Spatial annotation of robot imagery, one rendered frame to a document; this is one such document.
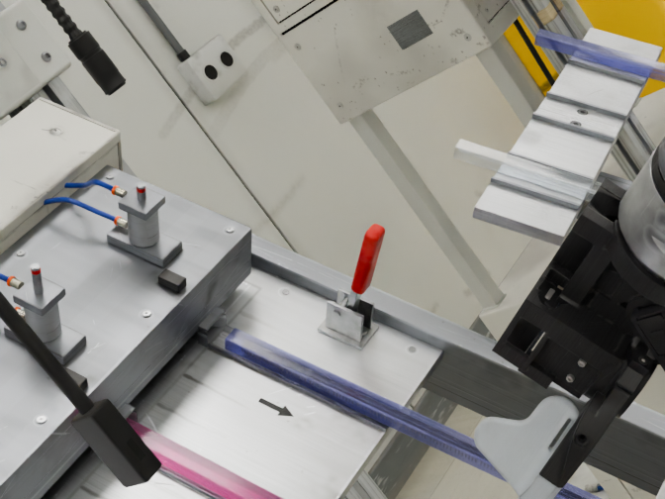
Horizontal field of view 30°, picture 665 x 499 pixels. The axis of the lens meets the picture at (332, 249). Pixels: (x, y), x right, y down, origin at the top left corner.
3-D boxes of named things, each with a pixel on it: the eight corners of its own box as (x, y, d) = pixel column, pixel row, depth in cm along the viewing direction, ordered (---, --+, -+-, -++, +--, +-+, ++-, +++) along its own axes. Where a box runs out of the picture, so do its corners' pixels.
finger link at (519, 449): (438, 482, 76) (521, 359, 74) (521, 539, 75) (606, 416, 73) (429, 496, 73) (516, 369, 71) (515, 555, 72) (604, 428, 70)
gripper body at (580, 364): (535, 284, 78) (620, 154, 69) (654, 361, 77) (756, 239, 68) (485, 360, 73) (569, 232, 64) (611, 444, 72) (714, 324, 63)
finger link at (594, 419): (539, 457, 75) (620, 340, 73) (565, 474, 74) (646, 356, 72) (532, 478, 70) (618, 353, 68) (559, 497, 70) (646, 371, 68)
